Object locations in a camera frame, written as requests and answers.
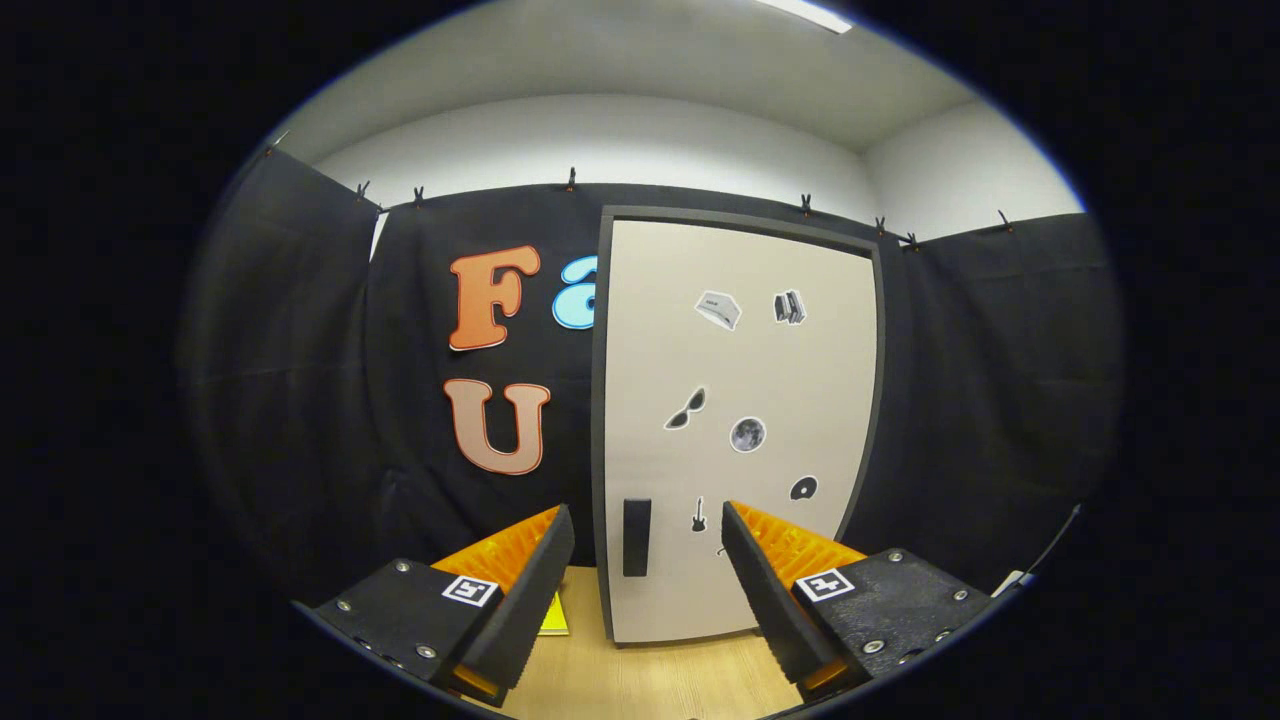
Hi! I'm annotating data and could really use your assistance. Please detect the black door handle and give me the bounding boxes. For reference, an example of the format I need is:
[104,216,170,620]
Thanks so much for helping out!
[622,498,653,578]

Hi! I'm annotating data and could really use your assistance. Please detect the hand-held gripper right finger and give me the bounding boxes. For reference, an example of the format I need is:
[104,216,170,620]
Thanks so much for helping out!
[722,498,1013,703]

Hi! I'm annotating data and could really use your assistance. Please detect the black backdrop cloth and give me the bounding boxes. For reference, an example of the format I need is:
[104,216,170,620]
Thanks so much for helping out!
[180,145,1121,621]

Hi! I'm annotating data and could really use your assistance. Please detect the black cable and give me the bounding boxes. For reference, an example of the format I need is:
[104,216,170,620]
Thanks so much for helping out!
[990,505,1086,599]

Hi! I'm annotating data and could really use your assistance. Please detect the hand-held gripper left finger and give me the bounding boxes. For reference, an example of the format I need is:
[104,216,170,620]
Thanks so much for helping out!
[290,503,578,709]

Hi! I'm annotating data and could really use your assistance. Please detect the dark grey shoe cabinet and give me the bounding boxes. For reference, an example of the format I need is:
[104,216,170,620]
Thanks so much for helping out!
[590,205,886,649]

